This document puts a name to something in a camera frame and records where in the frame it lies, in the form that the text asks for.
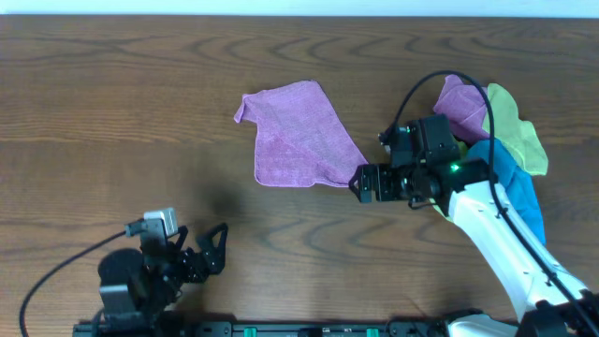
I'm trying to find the light purple cloth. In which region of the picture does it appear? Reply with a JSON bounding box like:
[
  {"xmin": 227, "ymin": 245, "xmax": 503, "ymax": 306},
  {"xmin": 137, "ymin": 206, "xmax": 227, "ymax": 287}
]
[{"xmin": 234, "ymin": 81, "xmax": 367, "ymax": 187}]

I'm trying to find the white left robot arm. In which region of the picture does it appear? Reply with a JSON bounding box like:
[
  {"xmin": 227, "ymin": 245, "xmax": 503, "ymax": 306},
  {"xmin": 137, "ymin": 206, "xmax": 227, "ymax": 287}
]
[{"xmin": 98, "ymin": 220, "xmax": 228, "ymax": 331}]

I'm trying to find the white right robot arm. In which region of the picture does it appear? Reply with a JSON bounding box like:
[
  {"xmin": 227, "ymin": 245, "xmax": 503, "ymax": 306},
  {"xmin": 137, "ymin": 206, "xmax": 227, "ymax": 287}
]
[{"xmin": 349, "ymin": 115, "xmax": 598, "ymax": 336}]

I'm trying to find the dark purple cloth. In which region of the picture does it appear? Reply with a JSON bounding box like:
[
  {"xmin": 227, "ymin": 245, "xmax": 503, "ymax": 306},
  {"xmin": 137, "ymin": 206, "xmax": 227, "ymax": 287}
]
[{"xmin": 433, "ymin": 75, "xmax": 489, "ymax": 145}]

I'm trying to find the blue cloth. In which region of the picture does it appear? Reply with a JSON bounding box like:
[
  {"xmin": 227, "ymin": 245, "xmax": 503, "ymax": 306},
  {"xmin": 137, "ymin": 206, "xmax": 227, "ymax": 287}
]
[{"xmin": 493, "ymin": 139, "xmax": 547, "ymax": 245}]

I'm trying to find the green cloth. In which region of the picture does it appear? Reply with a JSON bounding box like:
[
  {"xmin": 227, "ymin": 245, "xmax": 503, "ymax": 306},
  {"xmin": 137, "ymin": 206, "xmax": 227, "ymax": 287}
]
[{"xmin": 453, "ymin": 83, "xmax": 548, "ymax": 178}]

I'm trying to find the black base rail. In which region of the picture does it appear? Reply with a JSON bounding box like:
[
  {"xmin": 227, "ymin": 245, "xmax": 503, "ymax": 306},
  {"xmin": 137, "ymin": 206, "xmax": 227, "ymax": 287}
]
[{"xmin": 71, "ymin": 321, "xmax": 449, "ymax": 337}]

